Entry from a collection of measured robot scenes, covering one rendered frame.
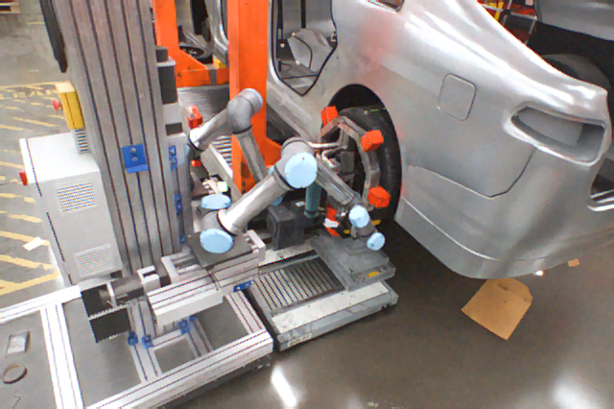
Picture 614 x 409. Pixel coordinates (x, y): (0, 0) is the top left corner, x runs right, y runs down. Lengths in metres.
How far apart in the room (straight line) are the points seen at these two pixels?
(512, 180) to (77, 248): 1.62
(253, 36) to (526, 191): 1.49
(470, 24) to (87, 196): 1.55
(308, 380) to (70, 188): 1.49
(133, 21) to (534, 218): 1.54
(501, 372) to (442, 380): 0.36
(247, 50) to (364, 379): 1.84
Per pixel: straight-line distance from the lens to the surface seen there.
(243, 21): 2.30
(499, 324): 2.97
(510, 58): 1.71
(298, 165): 1.44
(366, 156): 2.15
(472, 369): 2.69
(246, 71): 2.37
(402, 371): 2.53
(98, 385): 2.26
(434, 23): 1.94
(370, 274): 2.72
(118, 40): 1.53
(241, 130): 1.88
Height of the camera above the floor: 2.02
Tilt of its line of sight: 35 degrees down
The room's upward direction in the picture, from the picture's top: 6 degrees clockwise
